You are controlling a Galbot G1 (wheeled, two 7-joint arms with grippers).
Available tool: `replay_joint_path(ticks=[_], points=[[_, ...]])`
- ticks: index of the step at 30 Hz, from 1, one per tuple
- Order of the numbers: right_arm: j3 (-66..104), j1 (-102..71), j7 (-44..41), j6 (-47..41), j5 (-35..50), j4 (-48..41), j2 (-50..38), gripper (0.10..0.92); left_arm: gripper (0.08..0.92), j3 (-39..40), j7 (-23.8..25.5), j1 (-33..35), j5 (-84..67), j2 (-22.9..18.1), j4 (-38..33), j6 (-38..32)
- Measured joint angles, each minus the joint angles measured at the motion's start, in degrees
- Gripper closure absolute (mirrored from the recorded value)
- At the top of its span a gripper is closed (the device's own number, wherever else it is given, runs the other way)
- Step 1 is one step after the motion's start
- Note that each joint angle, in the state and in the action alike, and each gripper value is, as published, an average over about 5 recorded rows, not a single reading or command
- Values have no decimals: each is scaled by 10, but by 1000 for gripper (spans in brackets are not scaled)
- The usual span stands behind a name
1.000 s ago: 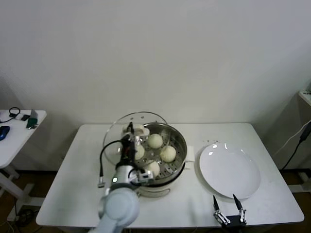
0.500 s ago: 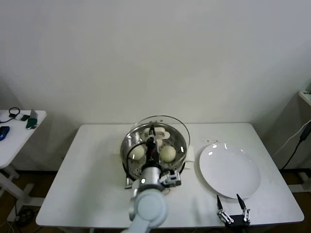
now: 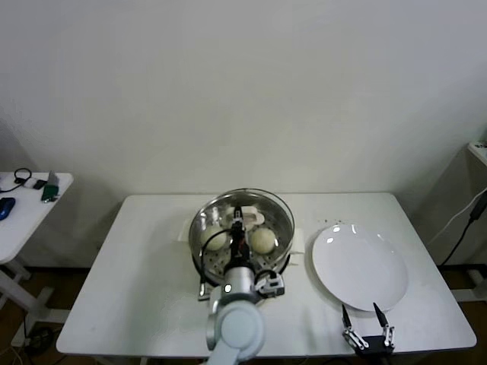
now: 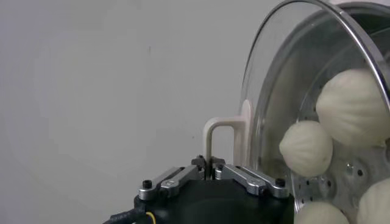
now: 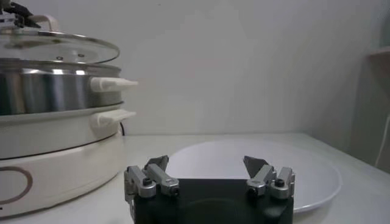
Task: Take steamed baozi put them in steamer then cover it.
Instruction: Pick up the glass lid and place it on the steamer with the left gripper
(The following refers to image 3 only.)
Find perforated steel steamer basket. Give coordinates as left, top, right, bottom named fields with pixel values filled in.
left=177, top=192, right=306, bottom=284

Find thin black looped cable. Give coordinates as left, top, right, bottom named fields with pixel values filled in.
left=13, top=167, right=33, bottom=187

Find large white plate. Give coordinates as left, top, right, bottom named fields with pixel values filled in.
left=311, top=224, right=410, bottom=313

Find green circuit board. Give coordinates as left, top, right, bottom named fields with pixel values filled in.
left=40, top=182, right=61, bottom=204

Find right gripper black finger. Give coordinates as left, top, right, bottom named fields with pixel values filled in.
left=341, top=303, right=371, bottom=350
left=372, top=302, right=397, bottom=348

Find white side table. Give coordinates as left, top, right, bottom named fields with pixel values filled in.
left=0, top=170, right=74, bottom=338

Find white electric cooking pot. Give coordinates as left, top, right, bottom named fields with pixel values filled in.
left=189, top=243, right=306, bottom=305

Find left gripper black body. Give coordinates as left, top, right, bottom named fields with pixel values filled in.
left=227, top=227, right=254, bottom=269

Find white desk with foot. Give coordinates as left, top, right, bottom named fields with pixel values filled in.
left=443, top=138, right=487, bottom=303

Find blue computer mouse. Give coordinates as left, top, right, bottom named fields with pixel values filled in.
left=0, top=196, right=17, bottom=221

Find black cable with adapter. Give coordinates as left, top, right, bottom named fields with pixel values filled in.
left=437, top=197, right=487, bottom=267

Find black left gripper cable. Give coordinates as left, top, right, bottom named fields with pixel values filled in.
left=196, top=230, right=233, bottom=303

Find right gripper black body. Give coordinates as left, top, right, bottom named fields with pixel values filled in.
left=355, top=334, right=397, bottom=357

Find white power cable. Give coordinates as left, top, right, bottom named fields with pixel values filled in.
left=429, top=188, right=487, bottom=245

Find glass lid with cream handle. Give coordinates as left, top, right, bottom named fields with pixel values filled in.
left=189, top=187, right=296, bottom=275

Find white steamed baozi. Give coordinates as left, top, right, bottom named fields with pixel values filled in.
left=200, top=227, right=229, bottom=252
left=249, top=227, right=277, bottom=255

